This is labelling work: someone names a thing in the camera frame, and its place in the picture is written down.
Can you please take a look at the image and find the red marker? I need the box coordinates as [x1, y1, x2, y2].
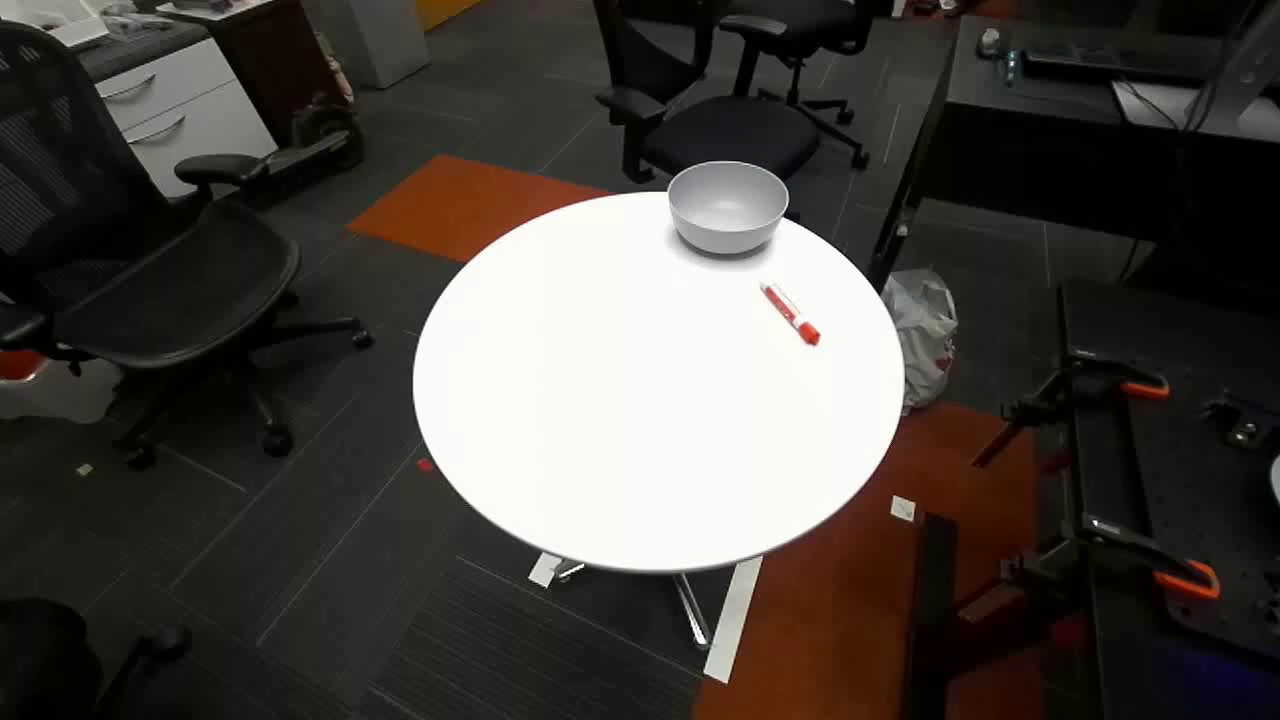
[760, 282, 821, 346]

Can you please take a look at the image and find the grey bowl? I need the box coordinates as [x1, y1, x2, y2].
[667, 161, 794, 257]

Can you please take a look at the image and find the round white table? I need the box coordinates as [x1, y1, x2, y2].
[409, 186, 911, 687]

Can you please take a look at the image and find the black padded office chair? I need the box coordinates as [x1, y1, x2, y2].
[591, 0, 876, 181]

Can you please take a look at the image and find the white plastic bag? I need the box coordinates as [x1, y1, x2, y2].
[885, 268, 962, 410]

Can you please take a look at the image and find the white drawer cabinet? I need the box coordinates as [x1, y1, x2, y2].
[85, 39, 278, 200]

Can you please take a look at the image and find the black mesh office chair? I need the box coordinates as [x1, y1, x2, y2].
[0, 21, 371, 468]

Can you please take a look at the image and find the orange-handled clamp upper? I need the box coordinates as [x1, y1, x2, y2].
[976, 346, 1171, 468]

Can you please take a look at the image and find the orange-handled clamp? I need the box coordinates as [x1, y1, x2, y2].
[1003, 512, 1225, 605]
[976, 346, 1171, 468]

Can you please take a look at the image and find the orange-handled clamp lower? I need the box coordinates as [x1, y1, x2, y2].
[1003, 512, 1225, 605]

